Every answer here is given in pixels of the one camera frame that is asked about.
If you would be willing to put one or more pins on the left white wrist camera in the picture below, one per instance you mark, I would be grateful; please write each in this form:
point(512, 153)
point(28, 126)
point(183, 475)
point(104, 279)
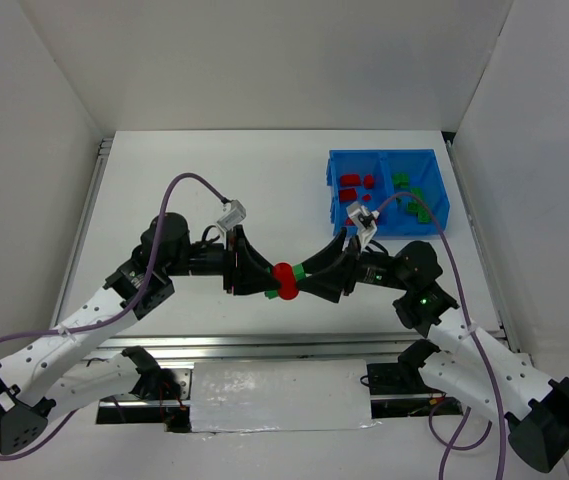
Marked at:
point(233, 213)

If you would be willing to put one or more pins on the blue divided bin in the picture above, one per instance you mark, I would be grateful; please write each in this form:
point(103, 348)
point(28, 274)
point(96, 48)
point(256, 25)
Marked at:
point(394, 221)

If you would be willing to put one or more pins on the red sloped brick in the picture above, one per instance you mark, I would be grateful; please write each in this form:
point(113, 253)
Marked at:
point(350, 180)

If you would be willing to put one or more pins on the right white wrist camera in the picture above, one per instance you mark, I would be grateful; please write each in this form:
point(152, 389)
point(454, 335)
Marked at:
point(365, 220)

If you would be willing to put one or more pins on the green 2x3 brick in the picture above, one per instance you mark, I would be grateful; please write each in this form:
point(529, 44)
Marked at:
point(423, 217)

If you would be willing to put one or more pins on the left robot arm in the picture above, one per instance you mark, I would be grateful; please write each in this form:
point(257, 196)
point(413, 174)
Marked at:
point(52, 376)

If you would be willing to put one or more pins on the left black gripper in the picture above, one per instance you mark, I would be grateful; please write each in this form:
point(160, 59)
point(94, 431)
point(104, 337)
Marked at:
point(230, 260)

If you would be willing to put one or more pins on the green curved long brick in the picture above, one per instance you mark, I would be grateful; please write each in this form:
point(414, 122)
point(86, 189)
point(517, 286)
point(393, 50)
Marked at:
point(418, 192)

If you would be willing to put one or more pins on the green number four brick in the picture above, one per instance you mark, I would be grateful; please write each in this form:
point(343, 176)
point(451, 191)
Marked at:
point(413, 208)

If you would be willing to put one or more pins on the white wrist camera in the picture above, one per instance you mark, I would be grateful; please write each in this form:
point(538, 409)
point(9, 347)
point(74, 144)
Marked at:
point(233, 213)
point(365, 220)

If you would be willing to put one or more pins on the tiny green 1x3 brick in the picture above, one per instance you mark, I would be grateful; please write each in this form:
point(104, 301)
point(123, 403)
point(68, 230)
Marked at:
point(400, 180)

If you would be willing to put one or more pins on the aluminium frame rail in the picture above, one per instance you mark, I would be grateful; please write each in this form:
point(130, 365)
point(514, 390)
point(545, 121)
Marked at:
point(296, 346)

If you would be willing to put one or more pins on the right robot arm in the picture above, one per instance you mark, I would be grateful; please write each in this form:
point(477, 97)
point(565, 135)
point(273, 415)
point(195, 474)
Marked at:
point(454, 355)

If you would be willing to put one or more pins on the red curved long brick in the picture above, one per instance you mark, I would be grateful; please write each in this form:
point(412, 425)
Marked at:
point(348, 195)

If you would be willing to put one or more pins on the red rounded brick cluster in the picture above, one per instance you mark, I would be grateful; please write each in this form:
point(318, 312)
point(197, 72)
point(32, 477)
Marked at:
point(285, 275)

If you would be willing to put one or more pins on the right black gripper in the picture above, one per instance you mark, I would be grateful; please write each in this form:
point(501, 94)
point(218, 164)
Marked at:
point(351, 267)

